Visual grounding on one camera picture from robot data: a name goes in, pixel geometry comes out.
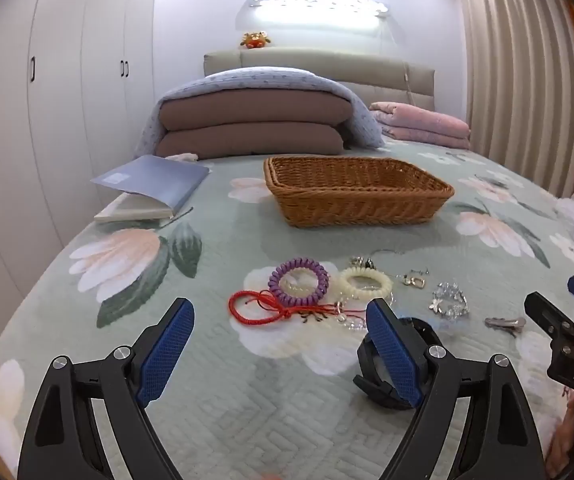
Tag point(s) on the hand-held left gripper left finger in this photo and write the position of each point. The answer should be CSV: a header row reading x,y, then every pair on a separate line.
x,y
167,350

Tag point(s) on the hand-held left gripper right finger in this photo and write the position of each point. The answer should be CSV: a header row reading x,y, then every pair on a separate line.
x,y
389,355

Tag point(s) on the black wrist watch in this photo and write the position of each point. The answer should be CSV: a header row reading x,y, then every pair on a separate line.
x,y
373,390

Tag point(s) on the brown wicker basket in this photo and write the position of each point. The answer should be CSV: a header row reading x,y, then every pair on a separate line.
x,y
357,185

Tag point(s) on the person's right hand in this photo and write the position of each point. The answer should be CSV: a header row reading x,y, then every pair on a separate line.
x,y
563,440

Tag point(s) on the silver hair clip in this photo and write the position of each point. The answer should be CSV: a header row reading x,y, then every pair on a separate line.
x,y
504,322

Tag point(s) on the silver square earrings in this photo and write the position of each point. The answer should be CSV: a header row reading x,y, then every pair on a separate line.
x,y
413,280

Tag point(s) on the green floral bedspread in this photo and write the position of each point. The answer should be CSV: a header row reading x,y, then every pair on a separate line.
x,y
227,410

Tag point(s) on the dark silver earrings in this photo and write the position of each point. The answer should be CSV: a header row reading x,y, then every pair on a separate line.
x,y
362,262

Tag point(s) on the thin metal hairpin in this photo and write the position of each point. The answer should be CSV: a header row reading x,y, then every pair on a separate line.
x,y
177,217

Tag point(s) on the blue hardcover book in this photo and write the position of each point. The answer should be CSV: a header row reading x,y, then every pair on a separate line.
x,y
152,180

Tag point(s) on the white fluffy cloth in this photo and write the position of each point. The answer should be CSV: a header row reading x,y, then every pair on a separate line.
x,y
183,157

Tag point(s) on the folded pink quilt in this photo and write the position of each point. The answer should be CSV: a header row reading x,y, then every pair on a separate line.
x,y
422,125

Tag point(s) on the beige curtain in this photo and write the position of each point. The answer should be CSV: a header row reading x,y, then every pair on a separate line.
x,y
517,70

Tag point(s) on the folded brown and blue quilt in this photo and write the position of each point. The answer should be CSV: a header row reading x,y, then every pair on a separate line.
x,y
252,125

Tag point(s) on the white wardrobe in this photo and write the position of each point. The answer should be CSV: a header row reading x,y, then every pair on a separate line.
x,y
47,110

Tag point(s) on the beige padded headboard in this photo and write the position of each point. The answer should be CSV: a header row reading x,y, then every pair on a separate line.
x,y
367,75

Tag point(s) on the orange plush toy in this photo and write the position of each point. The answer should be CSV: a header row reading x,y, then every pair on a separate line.
x,y
255,40

